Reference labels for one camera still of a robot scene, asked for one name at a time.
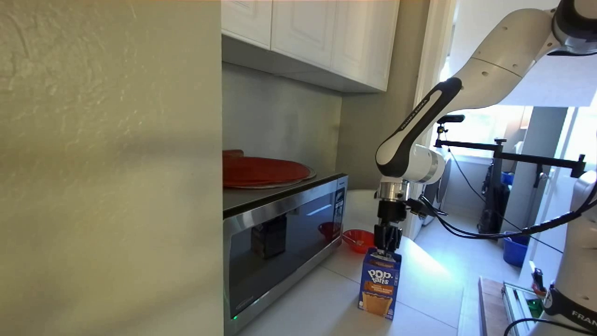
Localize white wall cabinets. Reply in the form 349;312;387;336
220;0;401;95

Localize wooden robot mounting table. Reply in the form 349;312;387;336
478;276;549;336

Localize blue bin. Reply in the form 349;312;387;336
502;234;530;269

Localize blue pastry box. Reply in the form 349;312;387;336
359;247;405;323

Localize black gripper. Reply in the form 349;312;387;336
373;200;409;256

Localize red bowl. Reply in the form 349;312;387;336
342;228;379;256

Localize red round plate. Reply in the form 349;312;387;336
222;155;314;191

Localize stainless steel microwave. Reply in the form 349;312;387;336
222;174;351;336

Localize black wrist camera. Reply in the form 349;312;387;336
405;196;439;219

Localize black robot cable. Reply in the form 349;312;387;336
428;179;597;243

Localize black camera stand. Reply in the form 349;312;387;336
435;112;588;235

